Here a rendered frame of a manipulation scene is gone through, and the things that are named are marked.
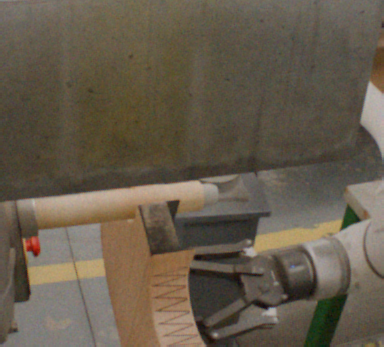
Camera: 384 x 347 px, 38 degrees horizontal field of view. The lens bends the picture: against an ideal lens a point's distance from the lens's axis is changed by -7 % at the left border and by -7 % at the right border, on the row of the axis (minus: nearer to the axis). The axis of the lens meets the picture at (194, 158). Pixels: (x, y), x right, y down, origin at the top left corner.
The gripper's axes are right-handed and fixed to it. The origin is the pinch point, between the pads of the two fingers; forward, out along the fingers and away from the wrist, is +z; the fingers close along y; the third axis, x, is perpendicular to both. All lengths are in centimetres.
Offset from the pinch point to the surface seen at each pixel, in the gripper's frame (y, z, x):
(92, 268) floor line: 71, -8, -143
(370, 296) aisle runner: 28, -112, -127
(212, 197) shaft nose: 4.2, -4.0, 18.9
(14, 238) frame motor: 1.4, 17.7, 20.9
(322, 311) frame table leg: 9, -52, -58
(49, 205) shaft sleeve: 5.2, 13.5, 19.9
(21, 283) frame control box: 12.2, 18.7, -15.0
